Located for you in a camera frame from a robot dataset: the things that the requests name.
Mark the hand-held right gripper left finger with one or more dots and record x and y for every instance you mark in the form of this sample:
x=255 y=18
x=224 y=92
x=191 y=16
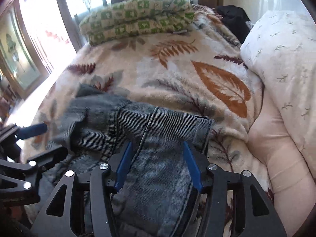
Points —
x=123 y=167

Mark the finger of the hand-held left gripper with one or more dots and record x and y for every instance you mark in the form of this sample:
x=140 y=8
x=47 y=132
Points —
x=47 y=156
x=33 y=130

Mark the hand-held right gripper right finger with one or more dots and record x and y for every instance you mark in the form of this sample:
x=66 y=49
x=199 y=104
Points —
x=193 y=167

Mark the grey denim pants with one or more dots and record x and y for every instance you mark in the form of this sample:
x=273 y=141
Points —
x=153 y=153

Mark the cream leaf-print fleece blanket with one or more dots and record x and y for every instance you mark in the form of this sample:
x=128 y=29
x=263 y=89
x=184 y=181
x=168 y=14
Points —
x=172 y=79

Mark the white sprig-print pillow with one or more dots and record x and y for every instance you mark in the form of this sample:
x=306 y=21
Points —
x=284 y=61

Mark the green checkered pillow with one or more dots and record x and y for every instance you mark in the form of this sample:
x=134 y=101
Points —
x=138 y=17

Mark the black cloth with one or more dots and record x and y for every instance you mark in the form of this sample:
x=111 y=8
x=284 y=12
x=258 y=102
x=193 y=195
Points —
x=234 y=19

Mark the framed wall picture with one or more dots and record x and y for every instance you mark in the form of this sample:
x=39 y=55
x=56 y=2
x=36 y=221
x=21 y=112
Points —
x=22 y=61

